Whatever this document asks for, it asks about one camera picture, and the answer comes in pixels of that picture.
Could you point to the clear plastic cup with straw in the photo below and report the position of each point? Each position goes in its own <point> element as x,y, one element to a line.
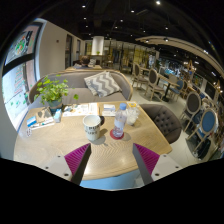
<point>134,116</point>

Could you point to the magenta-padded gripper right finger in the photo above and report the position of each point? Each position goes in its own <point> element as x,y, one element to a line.
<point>148,160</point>

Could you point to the white tube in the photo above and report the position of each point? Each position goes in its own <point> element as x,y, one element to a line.
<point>45,124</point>

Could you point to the white mug with black print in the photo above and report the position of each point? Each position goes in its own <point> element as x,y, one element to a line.
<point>91,130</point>

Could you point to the small blue-white packet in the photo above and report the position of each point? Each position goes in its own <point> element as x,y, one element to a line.
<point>109,108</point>

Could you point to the group of ceiling lights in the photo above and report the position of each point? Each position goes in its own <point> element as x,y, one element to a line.
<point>157,2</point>

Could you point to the grey curved sofa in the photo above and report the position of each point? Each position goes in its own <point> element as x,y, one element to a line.
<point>75,80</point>

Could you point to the potted green plant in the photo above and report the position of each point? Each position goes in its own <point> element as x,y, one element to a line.
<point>51,91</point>

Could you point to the window with festive stickers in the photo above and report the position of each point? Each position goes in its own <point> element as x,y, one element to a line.
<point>15,93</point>

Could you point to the brown kraft paper card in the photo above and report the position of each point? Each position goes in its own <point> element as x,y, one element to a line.
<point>43,114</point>

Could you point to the group of dining chairs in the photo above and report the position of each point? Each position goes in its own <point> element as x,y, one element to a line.
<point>193,103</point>

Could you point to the grey tufted armchair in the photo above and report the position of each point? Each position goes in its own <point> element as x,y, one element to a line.
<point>163,121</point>

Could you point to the clear plastic water bottle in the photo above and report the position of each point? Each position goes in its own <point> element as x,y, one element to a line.
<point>119,123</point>

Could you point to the small blue and white box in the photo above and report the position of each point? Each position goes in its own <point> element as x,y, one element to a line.
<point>31,121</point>

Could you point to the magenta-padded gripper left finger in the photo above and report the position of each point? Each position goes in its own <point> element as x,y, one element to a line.
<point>75,160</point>

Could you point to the flat round red coaster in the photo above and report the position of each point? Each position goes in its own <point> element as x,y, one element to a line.
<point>112,136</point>

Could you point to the person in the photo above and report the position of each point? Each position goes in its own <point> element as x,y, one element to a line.
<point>84,62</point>

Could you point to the small pale blue pack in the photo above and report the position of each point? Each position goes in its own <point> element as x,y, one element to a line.
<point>57,116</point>

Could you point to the printed paper menu sheet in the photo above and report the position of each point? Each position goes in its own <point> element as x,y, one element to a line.
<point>76,110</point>

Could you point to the grey chevron cushion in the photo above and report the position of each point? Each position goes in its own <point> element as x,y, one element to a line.
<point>101,83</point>

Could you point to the white carton box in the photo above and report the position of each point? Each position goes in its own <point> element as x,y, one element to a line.
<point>94,108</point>

